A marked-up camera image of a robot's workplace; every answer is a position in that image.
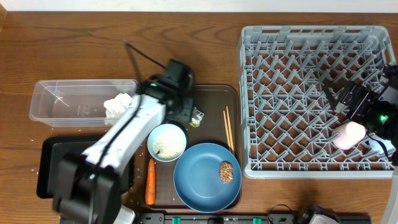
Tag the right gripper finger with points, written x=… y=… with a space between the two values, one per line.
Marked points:
x=333 y=101
x=346 y=86

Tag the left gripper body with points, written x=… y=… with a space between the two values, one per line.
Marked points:
x=185 y=109

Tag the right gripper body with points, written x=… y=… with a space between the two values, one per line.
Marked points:
x=368 y=109

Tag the pink cup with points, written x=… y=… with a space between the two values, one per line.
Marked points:
x=349 y=135

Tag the yellow snack wrapper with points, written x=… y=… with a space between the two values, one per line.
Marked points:
x=197 y=117

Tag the light blue rice bowl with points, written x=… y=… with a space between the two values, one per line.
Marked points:
x=166 y=142

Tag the white tissue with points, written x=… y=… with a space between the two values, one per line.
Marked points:
x=117 y=106

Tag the blue plate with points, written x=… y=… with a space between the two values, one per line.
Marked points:
x=197 y=178

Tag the orange carrot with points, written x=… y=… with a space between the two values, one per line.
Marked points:
x=150 y=193

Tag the light blue cup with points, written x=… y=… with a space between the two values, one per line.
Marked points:
x=375 y=146

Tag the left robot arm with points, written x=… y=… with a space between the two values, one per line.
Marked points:
x=88 y=188

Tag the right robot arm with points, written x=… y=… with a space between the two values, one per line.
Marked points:
x=387 y=131

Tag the grey dishwasher rack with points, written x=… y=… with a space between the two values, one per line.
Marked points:
x=286 y=120

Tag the brown serving tray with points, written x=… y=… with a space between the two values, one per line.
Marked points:
x=211 y=100

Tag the wooden chopstick left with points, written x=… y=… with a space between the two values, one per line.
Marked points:
x=227 y=131

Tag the wooden chopstick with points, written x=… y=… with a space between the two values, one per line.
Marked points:
x=228 y=126
x=227 y=131

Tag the wooden chopstick right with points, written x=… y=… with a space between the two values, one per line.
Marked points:
x=228 y=126

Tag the brown food clump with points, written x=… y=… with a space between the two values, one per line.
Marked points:
x=226 y=172

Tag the clear plastic bin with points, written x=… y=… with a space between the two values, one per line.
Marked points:
x=77 y=103

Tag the black tray bin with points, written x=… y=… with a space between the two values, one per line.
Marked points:
x=53 y=150

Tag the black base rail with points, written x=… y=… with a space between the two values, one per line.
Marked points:
x=160 y=218

